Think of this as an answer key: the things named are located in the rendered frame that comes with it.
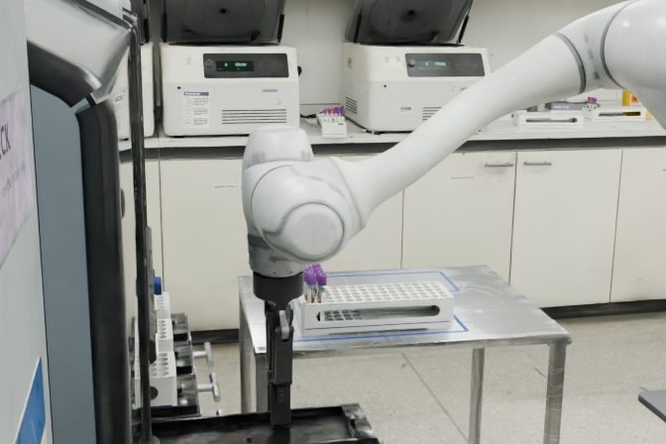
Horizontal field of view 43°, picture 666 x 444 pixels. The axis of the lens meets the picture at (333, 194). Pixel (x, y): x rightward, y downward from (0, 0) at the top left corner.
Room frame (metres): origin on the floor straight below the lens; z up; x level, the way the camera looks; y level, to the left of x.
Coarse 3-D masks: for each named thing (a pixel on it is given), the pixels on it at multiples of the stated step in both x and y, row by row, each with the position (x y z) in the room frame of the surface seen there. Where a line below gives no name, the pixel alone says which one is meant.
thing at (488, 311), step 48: (240, 288) 1.78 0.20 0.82; (480, 288) 1.79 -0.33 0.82; (240, 336) 1.84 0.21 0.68; (336, 336) 1.50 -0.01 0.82; (384, 336) 1.50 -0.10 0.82; (432, 336) 1.50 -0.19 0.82; (480, 336) 1.51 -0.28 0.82; (528, 336) 1.51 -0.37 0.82; (240, 384) 1.85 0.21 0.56; (480, 384) 1.94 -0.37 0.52; (480, 432) 1.94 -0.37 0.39
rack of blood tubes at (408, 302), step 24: (336, 288) 1.60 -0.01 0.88; (360, 288) 1.59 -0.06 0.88; (384, 288) 1.60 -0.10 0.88; (408, 288) 1.61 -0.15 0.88; (432, 288) 1.60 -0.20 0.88; (312, 312) 1.50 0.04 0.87; (336, 312) 1.57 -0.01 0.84; (360, 312) 1.62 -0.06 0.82; (384, 312) 1.62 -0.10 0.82; (408, 312) 1.62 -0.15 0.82; (432, 312) 1.62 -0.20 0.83
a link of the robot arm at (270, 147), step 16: (272, 128) 1.17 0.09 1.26; (288, 128) 1.17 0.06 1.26; (256, 144) 1.16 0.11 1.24; (272, 144) 1.15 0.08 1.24; (288, 144) 1.15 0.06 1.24; (304, 144) 1.17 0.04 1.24; (256, 160) 1.15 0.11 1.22; (272, 160) 1.14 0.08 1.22; (288, 160) 1.14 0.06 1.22; (304, 160) 1.16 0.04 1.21; (256, 176) 1.13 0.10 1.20
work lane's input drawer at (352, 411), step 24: (312, 408) 1.21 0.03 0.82; (336, 408) 1.22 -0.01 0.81; (360, 408) 1.21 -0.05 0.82; (168, 432) 1.16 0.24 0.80; (192, 432) 1.16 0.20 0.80; (216, 432) 1.16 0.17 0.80; (240, 432) 1.16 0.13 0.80; (264, 432) 1.16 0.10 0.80; (288, 432) 1.16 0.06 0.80; (312, 432) 1.16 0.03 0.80; (336, 432) 1.16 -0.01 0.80; (360, 432) 1.14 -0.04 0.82
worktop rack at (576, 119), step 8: (520, 112) 3.91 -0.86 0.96; (528, 112) 3.91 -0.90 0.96; (536, 112) 3.91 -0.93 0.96; (544, 112) 3.91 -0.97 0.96; (552, 112) 3.92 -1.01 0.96; (560, 112) 3.92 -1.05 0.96; (568, 112) 3.92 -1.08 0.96; (576, 112) 3.92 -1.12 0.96; (520, 120) 3.81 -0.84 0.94; (528, 120) 3.91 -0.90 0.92; (536, 120) 3.91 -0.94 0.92; (544, 120) 3.92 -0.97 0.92; (552, 120) 3.92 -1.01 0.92; (560, 120) 3.92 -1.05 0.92; (568, 120) 3.93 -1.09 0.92; (576, 120) 3.91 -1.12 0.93; (520, 128) 3.81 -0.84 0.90; (528, 128) 3.81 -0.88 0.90; (576, 128) 3.83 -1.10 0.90
